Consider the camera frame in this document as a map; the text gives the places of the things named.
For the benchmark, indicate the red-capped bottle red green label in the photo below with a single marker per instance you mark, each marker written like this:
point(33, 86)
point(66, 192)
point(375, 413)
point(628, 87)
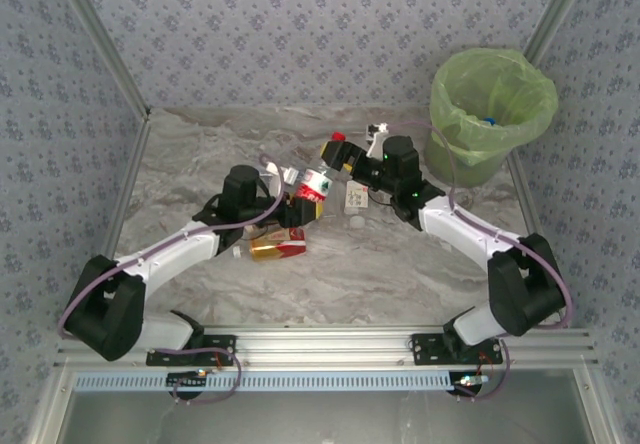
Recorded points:
point(312, 186)

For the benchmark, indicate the bottle red gold label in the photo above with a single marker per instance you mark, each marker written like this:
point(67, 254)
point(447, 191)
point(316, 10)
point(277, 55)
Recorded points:
point(277, 249)

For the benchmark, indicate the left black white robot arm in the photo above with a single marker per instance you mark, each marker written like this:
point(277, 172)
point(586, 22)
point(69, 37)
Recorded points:
point(170, 259)

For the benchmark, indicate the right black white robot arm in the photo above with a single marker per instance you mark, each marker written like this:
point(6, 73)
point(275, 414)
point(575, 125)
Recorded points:
point(465, 234)

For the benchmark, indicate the green-lined trash bin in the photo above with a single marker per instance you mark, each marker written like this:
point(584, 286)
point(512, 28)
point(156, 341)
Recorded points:
point(450, 109)

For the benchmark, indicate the aluminium cross beam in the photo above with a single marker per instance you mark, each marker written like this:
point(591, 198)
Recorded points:
point(320, 344)

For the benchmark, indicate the small circuit board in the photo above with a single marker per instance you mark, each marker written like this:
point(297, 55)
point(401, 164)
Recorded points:
point(470, 380)
point(182, 378)

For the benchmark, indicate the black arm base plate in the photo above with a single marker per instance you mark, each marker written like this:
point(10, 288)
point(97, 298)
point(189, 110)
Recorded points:
point(215, 358)
point(430, 351)

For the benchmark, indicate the aluminium corner post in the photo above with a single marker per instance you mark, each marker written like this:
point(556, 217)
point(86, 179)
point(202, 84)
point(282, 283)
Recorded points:
point(560, 9)
point(100, 39)

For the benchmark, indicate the grey metal lower frame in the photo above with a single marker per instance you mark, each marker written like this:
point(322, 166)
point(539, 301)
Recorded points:
point(320, 419)

